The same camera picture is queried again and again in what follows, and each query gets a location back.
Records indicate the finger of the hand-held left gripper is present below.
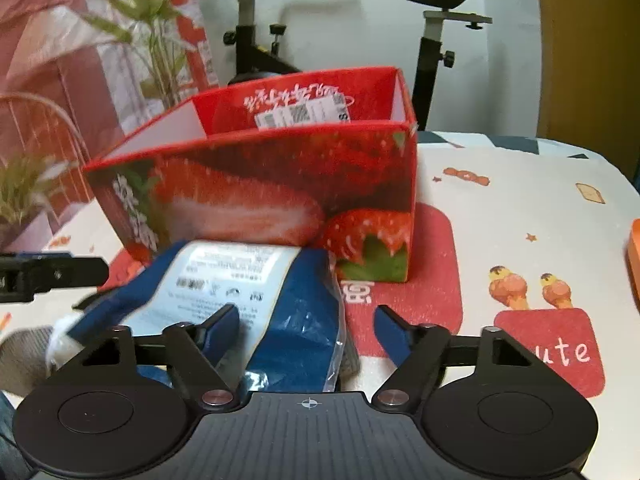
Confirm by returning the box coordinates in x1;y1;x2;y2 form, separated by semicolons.
0;251;110;304

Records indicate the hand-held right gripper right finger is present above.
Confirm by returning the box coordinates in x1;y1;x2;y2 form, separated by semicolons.
374;305;547;413

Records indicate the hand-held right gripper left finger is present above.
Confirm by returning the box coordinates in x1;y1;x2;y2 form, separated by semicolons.
75;304;241;411

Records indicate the blue packet with white label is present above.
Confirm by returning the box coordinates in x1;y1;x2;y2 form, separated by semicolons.
67;240;358;396

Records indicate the red strawberry print box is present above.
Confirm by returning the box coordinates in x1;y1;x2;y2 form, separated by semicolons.
82;66;420;283

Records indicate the small potted grass plant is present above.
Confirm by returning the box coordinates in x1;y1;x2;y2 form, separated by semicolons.
0;152;81;252

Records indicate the grey cloth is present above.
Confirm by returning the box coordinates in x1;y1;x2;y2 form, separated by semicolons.
0;327;55;397

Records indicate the blue cloth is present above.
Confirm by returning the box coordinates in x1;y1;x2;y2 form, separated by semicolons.
0;389;33;480

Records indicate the printed cartoon tablecloth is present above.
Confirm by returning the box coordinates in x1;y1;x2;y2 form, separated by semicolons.
0;130;640;480

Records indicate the tall artificial green plant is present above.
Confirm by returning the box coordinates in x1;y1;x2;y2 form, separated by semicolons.
80;0;201;108

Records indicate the orange packet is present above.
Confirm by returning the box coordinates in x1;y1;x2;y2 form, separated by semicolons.
624;217;640;313

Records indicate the black exercise bike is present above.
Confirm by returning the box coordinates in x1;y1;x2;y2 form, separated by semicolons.
187;0;493;132

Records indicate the wooden door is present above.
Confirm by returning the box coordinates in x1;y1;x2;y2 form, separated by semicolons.
534;0;640;183

